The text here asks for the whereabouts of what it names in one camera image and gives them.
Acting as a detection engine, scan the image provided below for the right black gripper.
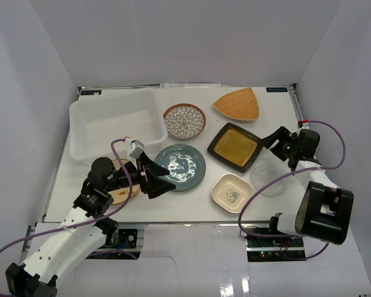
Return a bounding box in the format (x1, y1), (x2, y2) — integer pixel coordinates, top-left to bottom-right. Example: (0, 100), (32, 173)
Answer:
(259, 126), (298, 162)

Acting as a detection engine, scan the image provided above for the teal round ceramic plate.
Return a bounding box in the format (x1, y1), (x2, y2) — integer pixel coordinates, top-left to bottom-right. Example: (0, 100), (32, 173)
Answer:
(155, 144), (206, 192)

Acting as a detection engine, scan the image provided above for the cream bird-painted round plate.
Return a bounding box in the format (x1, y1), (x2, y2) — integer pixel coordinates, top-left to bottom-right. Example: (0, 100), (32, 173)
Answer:
(109, 160), (140, 205)

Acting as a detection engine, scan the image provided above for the black square amber plate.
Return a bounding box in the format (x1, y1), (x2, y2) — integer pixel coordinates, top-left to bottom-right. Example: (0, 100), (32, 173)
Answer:
(207, 123), (263, 173)

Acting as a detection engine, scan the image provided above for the woven bamboo fan-shaped tray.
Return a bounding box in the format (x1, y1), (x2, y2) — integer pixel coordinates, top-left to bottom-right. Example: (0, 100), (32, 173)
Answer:
(213, 87), (260, 121)

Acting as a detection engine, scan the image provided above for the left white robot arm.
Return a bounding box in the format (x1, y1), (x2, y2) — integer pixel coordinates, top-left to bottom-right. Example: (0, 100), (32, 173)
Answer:
(5, 153), (176, 296)

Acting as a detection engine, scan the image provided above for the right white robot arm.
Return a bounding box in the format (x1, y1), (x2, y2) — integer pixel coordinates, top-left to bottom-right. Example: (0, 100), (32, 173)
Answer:
(263, 127), (354, 247)

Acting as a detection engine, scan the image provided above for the white plastic bin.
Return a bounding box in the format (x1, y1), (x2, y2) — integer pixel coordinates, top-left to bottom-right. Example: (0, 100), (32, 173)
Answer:
(69, 88), (168, 164)

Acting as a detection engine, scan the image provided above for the clear glass plate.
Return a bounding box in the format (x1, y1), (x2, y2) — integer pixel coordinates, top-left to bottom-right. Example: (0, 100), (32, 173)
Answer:
(251, 163), (288, 197)

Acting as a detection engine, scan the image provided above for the floral patterned round plate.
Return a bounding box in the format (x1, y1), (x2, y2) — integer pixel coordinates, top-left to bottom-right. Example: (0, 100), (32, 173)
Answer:
(163, 103), (207, 140)

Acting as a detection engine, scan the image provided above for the left base electronics board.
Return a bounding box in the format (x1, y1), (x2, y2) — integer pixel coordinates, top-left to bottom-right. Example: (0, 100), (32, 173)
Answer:
(87, 228), (144, 260)

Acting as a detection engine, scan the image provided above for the base electronics board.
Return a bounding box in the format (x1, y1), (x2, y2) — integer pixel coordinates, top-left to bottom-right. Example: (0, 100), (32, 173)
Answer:
(239, 231), (305, 263)
(87, 228), (144, 260)

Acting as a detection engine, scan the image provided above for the cream square panda plate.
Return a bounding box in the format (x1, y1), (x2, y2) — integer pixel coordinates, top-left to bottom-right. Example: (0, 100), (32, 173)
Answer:
(211, 173), (253, 214)

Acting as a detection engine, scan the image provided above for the right base electronics board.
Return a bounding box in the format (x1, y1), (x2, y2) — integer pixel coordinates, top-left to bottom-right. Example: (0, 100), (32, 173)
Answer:
(239, 231), (305, 263)

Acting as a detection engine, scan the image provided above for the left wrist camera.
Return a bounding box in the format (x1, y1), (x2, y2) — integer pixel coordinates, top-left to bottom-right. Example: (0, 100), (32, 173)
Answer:
(125, 138), (145, 160)

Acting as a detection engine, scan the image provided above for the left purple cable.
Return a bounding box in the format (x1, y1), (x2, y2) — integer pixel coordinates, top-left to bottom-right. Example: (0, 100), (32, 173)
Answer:
(0, 138), (137, 295)

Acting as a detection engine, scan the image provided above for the purple cable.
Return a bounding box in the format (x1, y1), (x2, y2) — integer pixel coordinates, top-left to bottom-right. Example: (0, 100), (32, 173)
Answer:
(237, 119), (346, 259)
(0, 138), (137, 295)

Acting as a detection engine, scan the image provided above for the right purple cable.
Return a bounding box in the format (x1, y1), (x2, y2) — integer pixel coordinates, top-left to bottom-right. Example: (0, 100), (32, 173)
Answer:
(237, 119), (346, 259)

